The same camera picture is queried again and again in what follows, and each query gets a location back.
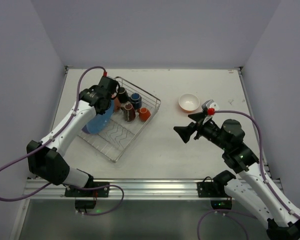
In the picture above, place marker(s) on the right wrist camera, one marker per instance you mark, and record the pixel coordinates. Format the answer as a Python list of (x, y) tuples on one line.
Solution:
[(210, 107)]

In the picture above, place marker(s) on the metal wire dish rack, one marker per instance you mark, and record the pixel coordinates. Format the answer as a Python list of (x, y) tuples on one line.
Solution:
[(118, 134)]

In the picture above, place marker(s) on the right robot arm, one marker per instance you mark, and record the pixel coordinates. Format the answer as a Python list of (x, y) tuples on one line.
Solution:
[(250, 185)]

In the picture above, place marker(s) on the orange bowl white inside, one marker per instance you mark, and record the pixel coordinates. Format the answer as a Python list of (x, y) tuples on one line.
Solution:
[(189, 102)]

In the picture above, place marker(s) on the blue mug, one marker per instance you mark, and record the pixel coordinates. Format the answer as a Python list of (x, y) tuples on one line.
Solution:
[(136, 100)]

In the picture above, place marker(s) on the orange red mug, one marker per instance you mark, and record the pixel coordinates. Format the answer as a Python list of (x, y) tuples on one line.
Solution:
[(144, 114)]

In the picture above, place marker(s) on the aluminium mounting rail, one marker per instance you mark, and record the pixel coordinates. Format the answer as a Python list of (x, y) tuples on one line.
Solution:
[(134, 189)]

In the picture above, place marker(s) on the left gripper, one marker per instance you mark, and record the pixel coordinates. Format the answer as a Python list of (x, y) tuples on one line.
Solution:
[(109, 105)]

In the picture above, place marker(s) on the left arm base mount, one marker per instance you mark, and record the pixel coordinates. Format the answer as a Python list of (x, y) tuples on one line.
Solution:
[(86, 200)]

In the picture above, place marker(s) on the pink textured cup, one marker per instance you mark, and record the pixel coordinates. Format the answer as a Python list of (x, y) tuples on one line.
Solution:
[(116, 103)]

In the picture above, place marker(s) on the blue plate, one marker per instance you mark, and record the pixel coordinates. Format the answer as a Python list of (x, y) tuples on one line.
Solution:
[(100, 121)]

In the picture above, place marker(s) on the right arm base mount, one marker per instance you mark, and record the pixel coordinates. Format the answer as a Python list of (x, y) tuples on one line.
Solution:
[(213, 189)]

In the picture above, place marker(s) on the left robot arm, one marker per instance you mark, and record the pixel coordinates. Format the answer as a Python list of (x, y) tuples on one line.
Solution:
[(46, 157)]

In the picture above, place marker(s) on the black mug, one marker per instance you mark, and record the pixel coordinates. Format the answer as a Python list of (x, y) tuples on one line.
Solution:
[(122, 95)]

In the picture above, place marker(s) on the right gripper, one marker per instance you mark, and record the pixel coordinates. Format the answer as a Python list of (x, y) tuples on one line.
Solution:
[(197, 127)]

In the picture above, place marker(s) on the brown striped mug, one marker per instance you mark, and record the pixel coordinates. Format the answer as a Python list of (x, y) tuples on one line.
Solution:
[(129, 113)]

